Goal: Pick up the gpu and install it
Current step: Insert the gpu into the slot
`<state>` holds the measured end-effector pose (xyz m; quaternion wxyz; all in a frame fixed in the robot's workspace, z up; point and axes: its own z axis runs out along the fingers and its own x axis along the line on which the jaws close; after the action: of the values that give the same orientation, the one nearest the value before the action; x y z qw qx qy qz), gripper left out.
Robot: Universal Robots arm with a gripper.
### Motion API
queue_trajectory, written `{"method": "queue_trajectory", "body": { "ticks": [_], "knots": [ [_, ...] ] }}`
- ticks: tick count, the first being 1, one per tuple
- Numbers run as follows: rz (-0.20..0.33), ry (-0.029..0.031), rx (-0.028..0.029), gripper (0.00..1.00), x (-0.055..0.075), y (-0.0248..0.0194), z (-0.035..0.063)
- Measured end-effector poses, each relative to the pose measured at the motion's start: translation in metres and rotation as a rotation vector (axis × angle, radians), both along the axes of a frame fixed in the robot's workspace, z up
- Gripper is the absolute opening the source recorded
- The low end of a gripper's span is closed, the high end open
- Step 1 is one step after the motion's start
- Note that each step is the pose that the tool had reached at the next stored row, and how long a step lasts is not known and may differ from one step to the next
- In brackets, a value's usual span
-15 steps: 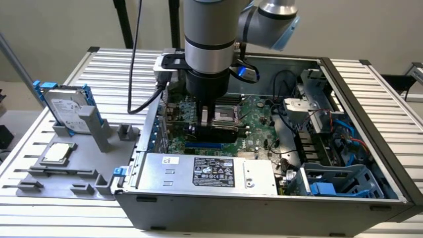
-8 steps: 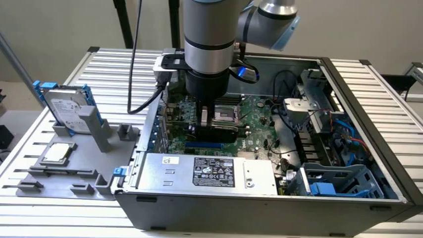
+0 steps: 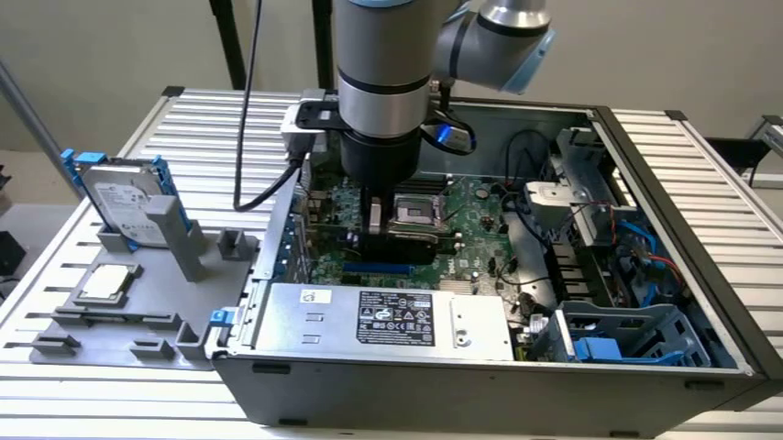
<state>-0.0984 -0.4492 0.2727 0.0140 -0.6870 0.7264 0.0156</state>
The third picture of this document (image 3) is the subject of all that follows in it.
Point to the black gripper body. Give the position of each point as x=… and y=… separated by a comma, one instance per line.
x=378, y=156

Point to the black graphics card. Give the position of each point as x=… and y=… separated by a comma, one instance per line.
x=397, y=249

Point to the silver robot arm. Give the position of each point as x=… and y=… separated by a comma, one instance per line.
x=378, y=55

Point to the metal CPU socket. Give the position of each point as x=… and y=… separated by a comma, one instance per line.
x=418, y=213

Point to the black VRM heatsink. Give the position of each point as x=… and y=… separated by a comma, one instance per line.
x=420, y=184

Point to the blue expansion slot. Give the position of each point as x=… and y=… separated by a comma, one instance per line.
x=378, y=269

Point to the green motherboard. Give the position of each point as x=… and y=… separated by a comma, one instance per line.
x=476, y=238

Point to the silver chipset heatsink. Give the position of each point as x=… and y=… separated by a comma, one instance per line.
x=458, y=286

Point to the silver power supply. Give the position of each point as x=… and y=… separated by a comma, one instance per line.
x=342, y=325

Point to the black stand pole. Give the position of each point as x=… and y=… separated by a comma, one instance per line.
x=229, y=41
x=322, y=41

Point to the blue case latch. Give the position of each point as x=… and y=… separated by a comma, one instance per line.
x=221, y=317

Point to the metal drive cage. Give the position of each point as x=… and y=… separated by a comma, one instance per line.
x=580, y=192

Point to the blue disk caddy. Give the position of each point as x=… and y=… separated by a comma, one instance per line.
x=168, y=192

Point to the black open PC case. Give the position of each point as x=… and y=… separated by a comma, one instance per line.
x=464, y=389

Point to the silver hard disk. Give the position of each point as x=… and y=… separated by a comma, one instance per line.
x=125, y=201

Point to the grey parts rack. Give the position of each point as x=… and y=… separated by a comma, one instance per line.
x=152, y=339

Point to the silver CPU chip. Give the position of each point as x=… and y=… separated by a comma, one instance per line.
x=106, y=280

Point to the blue disk bay tray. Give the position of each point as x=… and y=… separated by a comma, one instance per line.
x=636, y=325

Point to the black box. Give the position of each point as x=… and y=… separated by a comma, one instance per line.
x=731, y=153

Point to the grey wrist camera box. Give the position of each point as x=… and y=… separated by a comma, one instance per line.
x=298, y=133

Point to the aluminium frame bar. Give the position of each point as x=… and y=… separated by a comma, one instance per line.
x=26, y=101

